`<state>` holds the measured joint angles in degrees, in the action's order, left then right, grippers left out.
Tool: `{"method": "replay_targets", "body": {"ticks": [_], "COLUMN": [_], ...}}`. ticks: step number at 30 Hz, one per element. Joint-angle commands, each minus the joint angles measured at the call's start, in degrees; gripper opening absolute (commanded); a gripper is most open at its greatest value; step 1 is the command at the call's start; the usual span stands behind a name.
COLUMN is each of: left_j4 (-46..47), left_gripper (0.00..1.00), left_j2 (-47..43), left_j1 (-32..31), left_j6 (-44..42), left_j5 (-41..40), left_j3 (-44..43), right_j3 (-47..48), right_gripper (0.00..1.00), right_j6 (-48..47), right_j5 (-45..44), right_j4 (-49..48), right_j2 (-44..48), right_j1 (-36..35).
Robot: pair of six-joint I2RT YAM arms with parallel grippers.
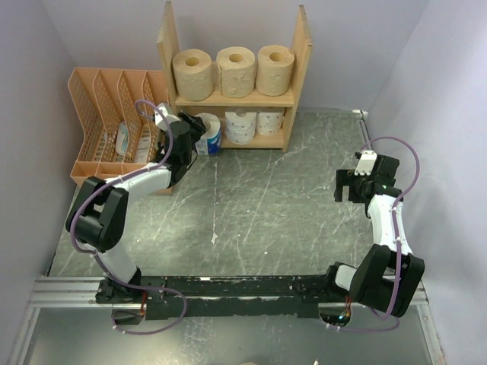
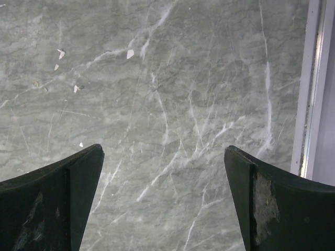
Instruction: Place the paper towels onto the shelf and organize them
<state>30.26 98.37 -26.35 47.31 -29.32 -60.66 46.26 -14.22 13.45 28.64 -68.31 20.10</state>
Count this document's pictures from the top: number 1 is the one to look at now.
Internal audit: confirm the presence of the white toilet roll blue wrapper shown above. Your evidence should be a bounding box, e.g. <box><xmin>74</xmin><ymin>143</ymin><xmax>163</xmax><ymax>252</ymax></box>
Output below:
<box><xmin>195</xmin><ymin>113</ymin><xmax>221</xmax><ymax>156</ymax></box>

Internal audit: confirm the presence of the white dotted toilet roll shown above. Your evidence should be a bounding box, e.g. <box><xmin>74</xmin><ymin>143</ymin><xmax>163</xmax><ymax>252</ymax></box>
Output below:
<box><xmin>224</xmin><ymin>109</ymin><xmax>257</xmax><ymax>145</ymax></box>

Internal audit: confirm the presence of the beige toilet roll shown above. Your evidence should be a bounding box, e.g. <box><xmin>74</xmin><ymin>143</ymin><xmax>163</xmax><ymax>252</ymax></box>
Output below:
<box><xmin>256</xmin><ymin>45</ymin><xmax>295</xmax><ymax>97</ymax></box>
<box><xmin>172</xmin><ymin>49</ymin><xmax>214</xmax><ymax>101</ymax></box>
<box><xmin>216</xmin><ymin>46</ymin><xmax>256</xmax><ymax>98</ymax></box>

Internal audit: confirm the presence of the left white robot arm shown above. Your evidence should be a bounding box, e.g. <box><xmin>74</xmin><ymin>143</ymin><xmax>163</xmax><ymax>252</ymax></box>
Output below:
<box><xmin>65</xmin><ymin>111</ymin><xmax>208</xmax><ymax>303</ymax></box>

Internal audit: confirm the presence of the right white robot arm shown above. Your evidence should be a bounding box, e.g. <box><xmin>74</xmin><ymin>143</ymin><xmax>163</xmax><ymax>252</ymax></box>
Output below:
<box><xmin>323</xmin><ymin>150</ymin><xmax>425</xmax><ymax>318</ymax></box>

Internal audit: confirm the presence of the wooden two-tier shelf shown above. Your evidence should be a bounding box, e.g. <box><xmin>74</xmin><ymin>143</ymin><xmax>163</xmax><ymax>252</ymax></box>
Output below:
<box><xmin>157</xmin><ymin>2</ymin><xmax>313</xmax><ymax>151</ymax></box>

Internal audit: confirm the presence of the ruler set package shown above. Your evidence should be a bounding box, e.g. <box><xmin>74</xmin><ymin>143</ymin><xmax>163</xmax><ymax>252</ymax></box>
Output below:
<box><xmin>133</xmin><ymin>129</ymin><xmax>151</xmax><ymax>163</ymax></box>

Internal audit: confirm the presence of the blue correction tape pack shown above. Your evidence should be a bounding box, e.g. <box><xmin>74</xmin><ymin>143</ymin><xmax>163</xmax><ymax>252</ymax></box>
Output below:
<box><xmin>115</xmin><ymin>121</ymin><xmax>129</xmax><ymax>156</ymax></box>

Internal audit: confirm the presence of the orange plastic desk organizer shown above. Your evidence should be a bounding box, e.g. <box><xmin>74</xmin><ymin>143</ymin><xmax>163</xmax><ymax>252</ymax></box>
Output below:
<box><xmin>68</xmin><ymin>68</ymin><xmax>168</xmax><ymax>186</ymax></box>

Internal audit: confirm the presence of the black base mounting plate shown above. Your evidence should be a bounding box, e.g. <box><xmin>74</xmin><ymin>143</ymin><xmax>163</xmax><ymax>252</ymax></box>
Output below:
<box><xmin>95</xmin><ymin>269</ymin><xmax>352</xmax><ymax>320</ymax></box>

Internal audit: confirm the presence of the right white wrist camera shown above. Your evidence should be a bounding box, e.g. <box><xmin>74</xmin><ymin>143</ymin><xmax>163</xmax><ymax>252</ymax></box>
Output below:
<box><xmin>354</xmin><ymin>150</ymin><xmax>377</xmax><ymax>176</ymax></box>

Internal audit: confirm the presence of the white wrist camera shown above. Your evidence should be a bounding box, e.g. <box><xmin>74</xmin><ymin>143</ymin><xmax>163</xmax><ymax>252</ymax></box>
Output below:
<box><xmin>154</xmin><ymin>102</ymin><xmax>171</xmax><ymax>131</ymax></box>
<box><xmin>354</xmin><ymin>150</ymin><xmax>377</xmax><ymax>176</ymax></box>

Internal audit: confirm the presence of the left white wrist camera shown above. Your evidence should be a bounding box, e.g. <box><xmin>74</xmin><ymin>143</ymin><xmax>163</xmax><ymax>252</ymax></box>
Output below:
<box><xmin>154</xmin><ymin>102</ymin><xmax>171</xmax><ymax>131</ymax></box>

